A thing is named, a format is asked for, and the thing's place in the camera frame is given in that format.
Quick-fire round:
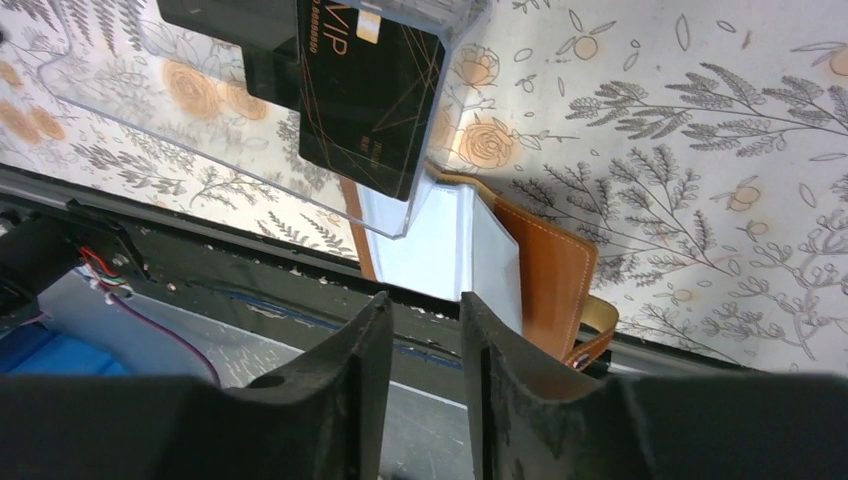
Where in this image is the black VIP credit card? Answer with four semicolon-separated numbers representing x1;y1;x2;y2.
297;1;446;201

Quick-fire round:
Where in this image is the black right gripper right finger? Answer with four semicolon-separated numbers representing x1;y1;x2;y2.
460;293;847;479

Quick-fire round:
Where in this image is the brown leather card holder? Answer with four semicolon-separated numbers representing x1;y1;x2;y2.
352;173;619;370

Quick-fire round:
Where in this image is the floral patterned table cloth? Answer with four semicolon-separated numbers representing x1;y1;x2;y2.
1;1;847;374

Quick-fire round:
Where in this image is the clear acrylic card box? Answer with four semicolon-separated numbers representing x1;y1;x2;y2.
39;1;473;239

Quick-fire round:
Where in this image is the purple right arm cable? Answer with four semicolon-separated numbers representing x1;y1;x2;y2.
105;291;223;389

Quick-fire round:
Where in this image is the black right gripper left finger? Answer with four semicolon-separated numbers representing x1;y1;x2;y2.
1;292;393;479

